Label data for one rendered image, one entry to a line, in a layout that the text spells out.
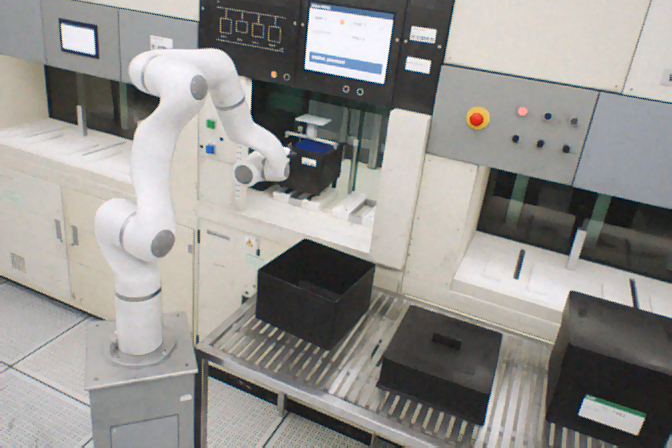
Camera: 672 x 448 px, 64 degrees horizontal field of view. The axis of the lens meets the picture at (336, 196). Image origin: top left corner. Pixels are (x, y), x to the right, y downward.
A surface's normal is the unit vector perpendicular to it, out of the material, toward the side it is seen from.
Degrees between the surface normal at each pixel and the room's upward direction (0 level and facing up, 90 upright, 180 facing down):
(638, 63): 90
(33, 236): 90
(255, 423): 0
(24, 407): 0
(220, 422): 0
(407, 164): 90
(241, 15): 90
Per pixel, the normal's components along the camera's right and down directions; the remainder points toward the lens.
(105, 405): 0.36, 0.40
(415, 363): 0.11, -0.92
